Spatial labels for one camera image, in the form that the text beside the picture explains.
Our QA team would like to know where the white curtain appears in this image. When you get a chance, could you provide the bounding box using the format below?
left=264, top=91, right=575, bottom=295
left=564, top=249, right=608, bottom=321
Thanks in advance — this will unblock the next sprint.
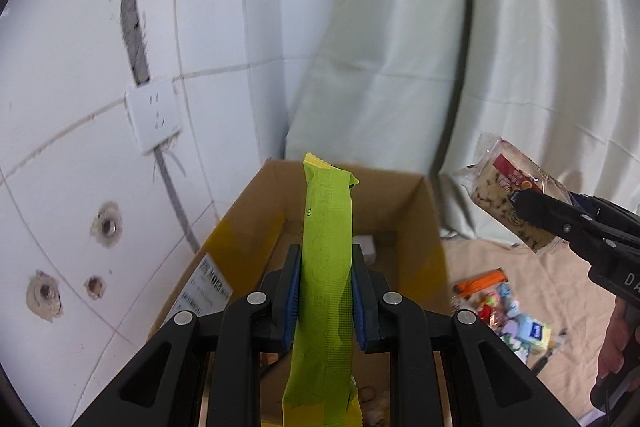
left=285, top=0, right=640, bottom=253

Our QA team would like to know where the green frog plush toy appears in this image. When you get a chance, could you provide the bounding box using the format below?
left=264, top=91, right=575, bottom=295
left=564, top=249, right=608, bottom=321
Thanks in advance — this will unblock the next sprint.
left=477, top=294, right=501, bottom=323

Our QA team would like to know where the light blue tissue packet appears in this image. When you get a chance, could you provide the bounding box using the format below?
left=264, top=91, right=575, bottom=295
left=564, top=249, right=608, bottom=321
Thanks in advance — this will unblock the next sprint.
left=512, top=313, right=552, bottom=353

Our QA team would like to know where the clear cake packet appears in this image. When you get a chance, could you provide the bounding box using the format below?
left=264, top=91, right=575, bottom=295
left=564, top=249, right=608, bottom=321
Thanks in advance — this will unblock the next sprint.
left=452, top=132, right=573, bottom=255

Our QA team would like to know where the small white box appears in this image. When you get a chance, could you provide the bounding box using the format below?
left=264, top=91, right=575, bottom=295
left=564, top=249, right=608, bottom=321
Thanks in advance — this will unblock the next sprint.
left=352, top=234, right=377, bottom=260

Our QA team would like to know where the green snack packet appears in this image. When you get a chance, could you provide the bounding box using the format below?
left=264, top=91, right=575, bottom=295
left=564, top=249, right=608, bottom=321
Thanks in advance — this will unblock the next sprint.
left=281, top=152, right=363, bottom=427

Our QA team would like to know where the blue bunny plush keychain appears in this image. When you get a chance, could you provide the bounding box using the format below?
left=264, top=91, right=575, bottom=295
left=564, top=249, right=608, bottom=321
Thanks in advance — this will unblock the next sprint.
left=495, top=282, right=523, bottom=315

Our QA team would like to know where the person's right hand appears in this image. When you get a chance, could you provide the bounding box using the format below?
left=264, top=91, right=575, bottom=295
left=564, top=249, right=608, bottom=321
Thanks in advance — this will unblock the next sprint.
left=596, top=298, right=639, bottom=381

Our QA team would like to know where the white wall socket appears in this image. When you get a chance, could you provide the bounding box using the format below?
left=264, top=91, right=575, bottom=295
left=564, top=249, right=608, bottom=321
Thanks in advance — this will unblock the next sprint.
left=124, top=78, right=183, bottom=156

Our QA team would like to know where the beige blanket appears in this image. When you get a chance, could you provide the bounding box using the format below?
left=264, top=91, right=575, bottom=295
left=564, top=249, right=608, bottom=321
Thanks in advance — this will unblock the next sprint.
left=440, top=234, right=621, bottom=427

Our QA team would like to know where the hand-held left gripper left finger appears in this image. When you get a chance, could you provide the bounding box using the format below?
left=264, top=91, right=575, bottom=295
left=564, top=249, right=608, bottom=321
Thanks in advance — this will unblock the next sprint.
left=70, top=243, right=303, bottom=427

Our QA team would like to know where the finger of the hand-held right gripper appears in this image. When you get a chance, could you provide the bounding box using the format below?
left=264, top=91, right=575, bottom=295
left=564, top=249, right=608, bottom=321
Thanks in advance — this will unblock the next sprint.
left=570, top=193, right=640, bottom=240
left=514, top=190, right=619, bottom=261

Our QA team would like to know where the brown cardboard box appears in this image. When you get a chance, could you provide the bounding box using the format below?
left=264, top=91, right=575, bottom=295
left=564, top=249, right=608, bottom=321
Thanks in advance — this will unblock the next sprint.
left=147, top=158, right=453, bottom=427

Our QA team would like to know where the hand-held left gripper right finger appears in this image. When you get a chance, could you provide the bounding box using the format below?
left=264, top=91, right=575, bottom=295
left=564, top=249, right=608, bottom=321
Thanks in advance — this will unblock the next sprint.
left=351, top=243, right=581, bottom=427

